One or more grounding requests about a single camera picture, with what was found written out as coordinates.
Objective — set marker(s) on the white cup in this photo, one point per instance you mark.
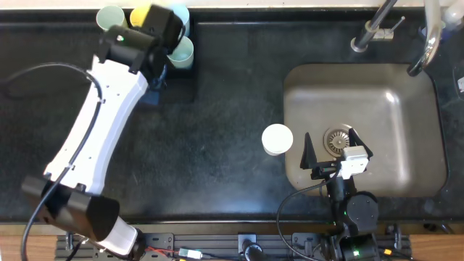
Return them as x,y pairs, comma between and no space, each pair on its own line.
277,139

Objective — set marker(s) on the black tray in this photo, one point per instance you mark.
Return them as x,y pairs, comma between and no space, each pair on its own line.
181,87

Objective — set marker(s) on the steel tap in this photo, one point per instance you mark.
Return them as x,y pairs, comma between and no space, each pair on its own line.
433,40

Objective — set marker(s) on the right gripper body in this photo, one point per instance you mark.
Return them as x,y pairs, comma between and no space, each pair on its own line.
326,171

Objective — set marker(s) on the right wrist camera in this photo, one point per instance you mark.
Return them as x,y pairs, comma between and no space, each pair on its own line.
354,161

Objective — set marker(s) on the yellow cup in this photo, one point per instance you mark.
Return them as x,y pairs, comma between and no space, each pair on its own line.
137,16

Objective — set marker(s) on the steel sink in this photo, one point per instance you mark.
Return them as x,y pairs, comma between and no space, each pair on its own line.
398,119

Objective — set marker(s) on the green cup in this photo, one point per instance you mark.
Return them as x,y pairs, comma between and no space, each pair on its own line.
108,16
183,54

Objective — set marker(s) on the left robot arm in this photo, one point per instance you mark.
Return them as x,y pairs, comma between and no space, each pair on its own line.
108,108

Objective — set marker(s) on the blue soap bottle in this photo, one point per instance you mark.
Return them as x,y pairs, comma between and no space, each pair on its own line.
455,16

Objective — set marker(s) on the mounting rail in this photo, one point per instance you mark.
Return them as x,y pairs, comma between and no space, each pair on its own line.
217,246

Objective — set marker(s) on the blue cup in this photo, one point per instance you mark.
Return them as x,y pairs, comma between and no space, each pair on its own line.
185,18

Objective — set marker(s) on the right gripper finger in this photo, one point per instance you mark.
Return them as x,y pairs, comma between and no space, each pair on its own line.
309,156
357,140

